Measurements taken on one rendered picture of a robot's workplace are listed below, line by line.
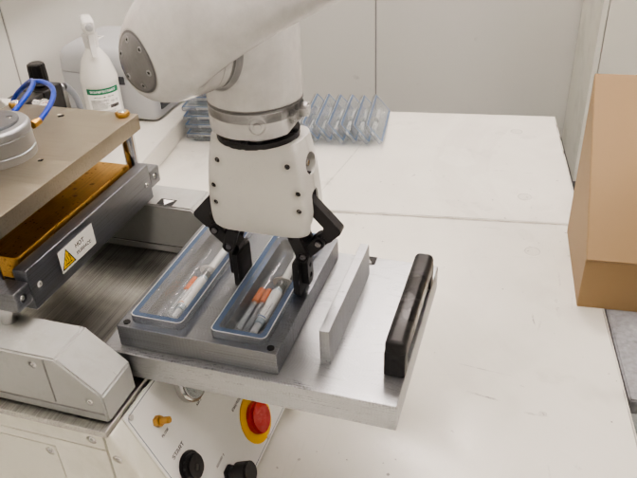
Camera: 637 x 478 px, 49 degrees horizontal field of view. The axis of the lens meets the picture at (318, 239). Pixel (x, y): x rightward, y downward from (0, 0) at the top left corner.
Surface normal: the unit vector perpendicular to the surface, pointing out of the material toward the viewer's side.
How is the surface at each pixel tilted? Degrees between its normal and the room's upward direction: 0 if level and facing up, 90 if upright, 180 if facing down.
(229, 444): 65
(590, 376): 0
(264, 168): 90
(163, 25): 84
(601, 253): 43
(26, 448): 90
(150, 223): 90
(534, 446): 0
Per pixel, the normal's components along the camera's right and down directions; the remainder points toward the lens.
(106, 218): 0.95, 0.13
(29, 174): -0.04, -0.84
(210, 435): 0.85, -0.24
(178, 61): -0.37, 0.74
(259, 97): 0.19, 0.52
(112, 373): 0.59, -0.56
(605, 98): -0.18, -0.25
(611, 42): -0.18, 0.54
